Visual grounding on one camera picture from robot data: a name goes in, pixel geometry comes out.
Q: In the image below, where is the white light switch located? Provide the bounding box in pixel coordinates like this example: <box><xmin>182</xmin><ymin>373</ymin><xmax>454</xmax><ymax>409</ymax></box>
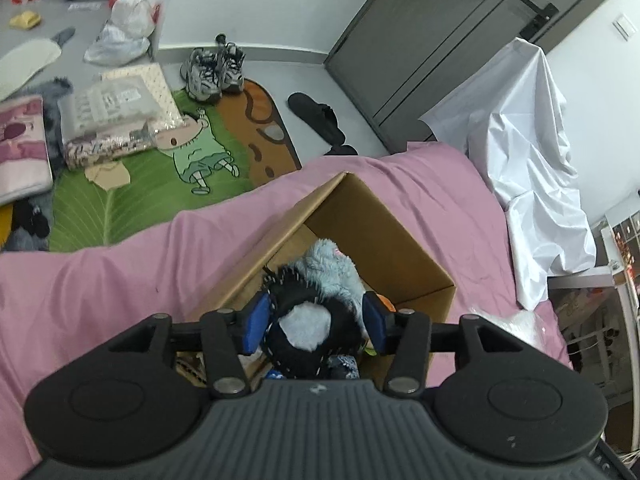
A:
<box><xmin>612</xmin><ymin>14</ymin><xmax>639</xmax><ymax>42</ymax></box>

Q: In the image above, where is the white draped sheet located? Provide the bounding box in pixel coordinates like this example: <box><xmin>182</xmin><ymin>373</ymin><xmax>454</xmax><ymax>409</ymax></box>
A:
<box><xmin>419</xmin><ymin>37</ymin><xmax>599</xmax><ymax>312</ymax></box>

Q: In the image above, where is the beige cardboard piece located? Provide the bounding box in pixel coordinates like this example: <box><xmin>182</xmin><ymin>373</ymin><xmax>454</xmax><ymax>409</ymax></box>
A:
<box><xmin>83</xmin><ymin>162</ymin><xmax>132</xmax><ymax>191</ymax></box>

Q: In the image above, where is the white plastic bag red print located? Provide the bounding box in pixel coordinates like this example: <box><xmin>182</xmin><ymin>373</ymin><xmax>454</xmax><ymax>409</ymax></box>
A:
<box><xmin>110</xmin><ymin>0</ymin><xmax>165</xmax><ymax>39</ymax></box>

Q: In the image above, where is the pink cushion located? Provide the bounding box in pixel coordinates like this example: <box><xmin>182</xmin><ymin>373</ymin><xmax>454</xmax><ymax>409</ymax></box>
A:
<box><xmin>0</xmin><ymin>94</ymin><xmax>54</xmax><ymax>207</ymax></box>

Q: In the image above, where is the white fluffy item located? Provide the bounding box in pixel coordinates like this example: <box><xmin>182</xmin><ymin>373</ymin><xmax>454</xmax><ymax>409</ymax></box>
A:
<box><xmin>502</xmin><ymin>309</ymin><xmax>547</xmax><ymax>348</ymax></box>

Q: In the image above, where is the black door handle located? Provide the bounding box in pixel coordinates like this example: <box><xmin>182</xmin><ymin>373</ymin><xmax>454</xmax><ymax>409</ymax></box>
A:
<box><xmin>519</xmin><ymin>0</ymin><xmax>560</xmax><ymax>39</ymax></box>

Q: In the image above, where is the grey door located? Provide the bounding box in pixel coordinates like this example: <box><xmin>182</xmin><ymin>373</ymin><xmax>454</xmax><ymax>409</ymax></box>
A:
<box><xmin>324</xmin><ymin>0</ymin><xmax>632</xmax><ymax>154</ymax></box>

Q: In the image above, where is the light blue fluffy plush toy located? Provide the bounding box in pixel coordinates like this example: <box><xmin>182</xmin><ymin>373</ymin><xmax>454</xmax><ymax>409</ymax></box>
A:
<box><xmin>296</xmin><ymin>238</ymin><xmax>369</xmax><ymax>322</ymax></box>

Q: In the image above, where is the brown cardboard box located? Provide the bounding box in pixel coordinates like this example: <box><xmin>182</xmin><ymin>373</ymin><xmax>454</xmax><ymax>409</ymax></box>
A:
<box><xmin>175</xmin><ymin>171</ymin><xmax>457</xmax><ymax>396</ymax></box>

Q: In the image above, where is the clear plastic package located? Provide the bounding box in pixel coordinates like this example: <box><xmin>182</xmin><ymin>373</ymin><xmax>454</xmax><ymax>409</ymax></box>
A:
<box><xmin>57</xmin><ymin>77</ymin><xmax>152</xmax><ymax>142</ymax></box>

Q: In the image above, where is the green cartoon floor mat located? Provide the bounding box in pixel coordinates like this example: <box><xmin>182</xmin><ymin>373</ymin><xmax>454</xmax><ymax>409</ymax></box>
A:
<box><xmin>47</xmin><ymin>77</ymin><xmax>304</xmax><ymax>252</ymax></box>

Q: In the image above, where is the grey sneaker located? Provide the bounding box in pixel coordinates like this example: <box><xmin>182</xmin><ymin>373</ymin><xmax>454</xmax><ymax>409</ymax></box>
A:
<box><xmin>180</xmin><ymin>47</ymin><xmax>222</xmax><ymax>104</ymax></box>
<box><xmin>217</xmin><ymin>42</ymin><xmax>247</xmax><ymax>94</ymax></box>

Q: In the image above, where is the black and white plush toy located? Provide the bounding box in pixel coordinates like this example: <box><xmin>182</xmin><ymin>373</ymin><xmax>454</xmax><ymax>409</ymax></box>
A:
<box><xmin>259</xmin><ymin>266</ymin><xmax>372</xmax><ymax>382</ymax></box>

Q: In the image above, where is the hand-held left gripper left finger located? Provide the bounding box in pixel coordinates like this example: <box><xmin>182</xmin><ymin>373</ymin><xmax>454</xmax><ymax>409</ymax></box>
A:
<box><xmin>105</xmin><ymin>291</ymin><xmax>275</xmax><ymax>401</ymax></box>

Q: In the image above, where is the floral fabric package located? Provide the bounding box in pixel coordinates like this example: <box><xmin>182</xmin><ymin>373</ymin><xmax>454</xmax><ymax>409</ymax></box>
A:
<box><xmin>64</xmin><ymin>62</ymin><xmax>187</xmax><ymax>172</ymax></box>

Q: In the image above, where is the white desk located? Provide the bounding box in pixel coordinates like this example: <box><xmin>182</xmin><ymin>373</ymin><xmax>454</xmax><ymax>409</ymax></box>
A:
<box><xmin>547</xmin><ymin>210</ymin><xmax>640</xmax><ymax>411</ymax></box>

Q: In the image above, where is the dark blue patterned soft toy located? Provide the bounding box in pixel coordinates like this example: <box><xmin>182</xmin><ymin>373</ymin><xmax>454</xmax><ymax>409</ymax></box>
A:
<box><xmin>327</xmin><ymin>354</ymin><xmax>362</xmax><ymax>382</ymax></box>

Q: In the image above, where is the yellow cloth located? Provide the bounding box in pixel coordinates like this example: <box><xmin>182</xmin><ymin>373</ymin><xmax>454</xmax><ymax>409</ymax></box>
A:
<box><xmin>9</xmin><ymin>9</ymin><xmax>42</xmax><ymax>30</ymax></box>

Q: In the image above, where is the pink bed sheet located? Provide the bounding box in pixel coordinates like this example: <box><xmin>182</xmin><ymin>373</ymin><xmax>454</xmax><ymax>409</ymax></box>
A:
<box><xmin>0</xmin><ymin>141</ymin><xmax>574</xmax><ymax>468</ymax></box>

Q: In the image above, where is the plain white plastic bag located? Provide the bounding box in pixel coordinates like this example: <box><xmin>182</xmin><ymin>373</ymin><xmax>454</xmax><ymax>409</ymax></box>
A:
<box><xmin>83</xmin><ymin>22</ymin><xmax>153</xmax><ymax>66</ymax></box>

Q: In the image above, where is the white shoe insole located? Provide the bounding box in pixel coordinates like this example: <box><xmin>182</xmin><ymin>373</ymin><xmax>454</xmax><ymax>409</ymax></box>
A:
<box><xmin>0</xmin><ymin>27</ymin><xmax>77</xmax><ymax>102</ymax></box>

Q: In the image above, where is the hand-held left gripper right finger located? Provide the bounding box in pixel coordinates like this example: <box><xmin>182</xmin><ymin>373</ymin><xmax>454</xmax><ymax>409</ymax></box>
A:
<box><xmin>362</xmin><ymin>290</ymin><xmax>506</xmax><ymax>397</ymax></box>

